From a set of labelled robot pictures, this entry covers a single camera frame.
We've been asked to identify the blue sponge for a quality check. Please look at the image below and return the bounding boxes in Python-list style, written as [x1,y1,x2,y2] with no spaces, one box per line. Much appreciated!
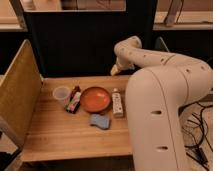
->
[90,114,110,130]

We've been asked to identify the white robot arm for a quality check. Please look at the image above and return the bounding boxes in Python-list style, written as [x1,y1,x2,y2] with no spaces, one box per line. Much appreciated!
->
[111,36,213,171]

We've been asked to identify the black floor cables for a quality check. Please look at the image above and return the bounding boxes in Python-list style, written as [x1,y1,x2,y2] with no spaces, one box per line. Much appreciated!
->
[179,101,213,164]

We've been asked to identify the clear plastic cup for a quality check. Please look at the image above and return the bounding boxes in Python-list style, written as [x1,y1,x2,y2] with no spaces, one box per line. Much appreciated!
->
[52,86,71,107]

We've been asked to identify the black back panel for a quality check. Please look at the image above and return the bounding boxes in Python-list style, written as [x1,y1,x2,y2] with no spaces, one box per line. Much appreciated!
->
[24,0,157,77]

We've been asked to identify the orange bowl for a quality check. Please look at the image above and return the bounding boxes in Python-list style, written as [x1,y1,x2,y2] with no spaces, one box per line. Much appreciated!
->
[80,87,111,113]

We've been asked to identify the white bottle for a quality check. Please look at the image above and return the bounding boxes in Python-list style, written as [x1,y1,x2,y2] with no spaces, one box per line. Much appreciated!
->
[112,88,124,118]

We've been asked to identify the left wooden side panel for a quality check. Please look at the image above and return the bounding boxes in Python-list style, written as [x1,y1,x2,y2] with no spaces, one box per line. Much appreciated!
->
[0,39,42,149]

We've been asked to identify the dark right side panel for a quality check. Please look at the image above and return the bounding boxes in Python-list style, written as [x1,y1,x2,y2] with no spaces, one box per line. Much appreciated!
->
[155,37,169,52]

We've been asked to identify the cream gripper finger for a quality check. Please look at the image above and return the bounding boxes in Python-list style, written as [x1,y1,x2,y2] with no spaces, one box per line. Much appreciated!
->
[110,64,121,76]

